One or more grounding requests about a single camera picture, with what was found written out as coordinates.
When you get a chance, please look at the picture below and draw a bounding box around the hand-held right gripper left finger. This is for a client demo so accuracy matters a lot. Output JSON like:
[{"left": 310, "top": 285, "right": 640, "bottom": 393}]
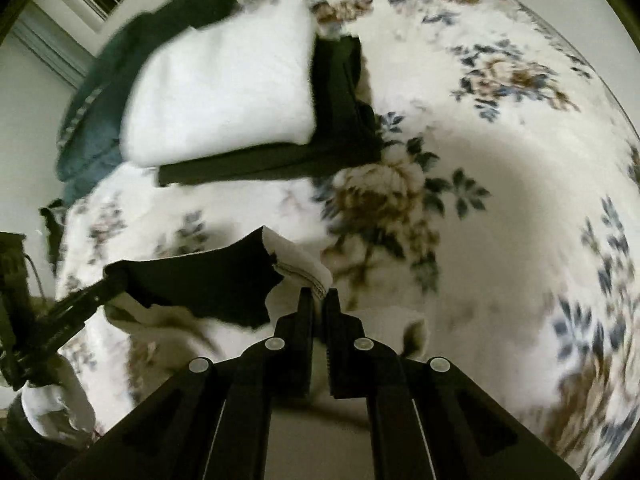
[{"left": 57, "top": 288, "right": 316, "bottom": 480}]

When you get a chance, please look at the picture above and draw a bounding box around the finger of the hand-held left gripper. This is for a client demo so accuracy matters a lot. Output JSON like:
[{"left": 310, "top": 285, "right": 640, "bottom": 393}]
[{"left": 29, "top": 264, "right": 129, "bottom": 362}]

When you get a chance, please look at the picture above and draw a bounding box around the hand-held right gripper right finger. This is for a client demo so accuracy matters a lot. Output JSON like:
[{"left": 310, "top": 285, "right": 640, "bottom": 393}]
[{"left": 322, "top": 290, "right": 582, "bottom": 480}]

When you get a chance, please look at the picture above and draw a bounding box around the black and white small garment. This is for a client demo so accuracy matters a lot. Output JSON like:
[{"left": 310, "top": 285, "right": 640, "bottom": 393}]
[{"left": 101, "top": 226, "right": 432, "bottom": 362}]

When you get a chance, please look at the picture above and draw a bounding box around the dark teal folded cloth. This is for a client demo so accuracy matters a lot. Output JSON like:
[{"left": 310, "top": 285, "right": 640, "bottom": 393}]
[{"left": 54, "top": 0, "right": 242, "bottom": 202}]

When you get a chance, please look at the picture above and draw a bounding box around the floral printed blanket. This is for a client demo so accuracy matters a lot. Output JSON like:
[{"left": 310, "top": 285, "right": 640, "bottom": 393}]
[{"left": 50, "top": 0, "right": 640, "bottom": 480}]

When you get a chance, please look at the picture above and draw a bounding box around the black folded cloth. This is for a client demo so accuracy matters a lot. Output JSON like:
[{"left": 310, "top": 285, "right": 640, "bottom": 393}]
[{"left": 157, "top": 34, "right": 385, "bottom": 187}]

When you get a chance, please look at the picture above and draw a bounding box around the white folded cloth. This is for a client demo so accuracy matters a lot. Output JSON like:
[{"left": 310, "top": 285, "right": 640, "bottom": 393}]
[{"left": 121, "top": 0, "right": 322, "bottom": 167}]

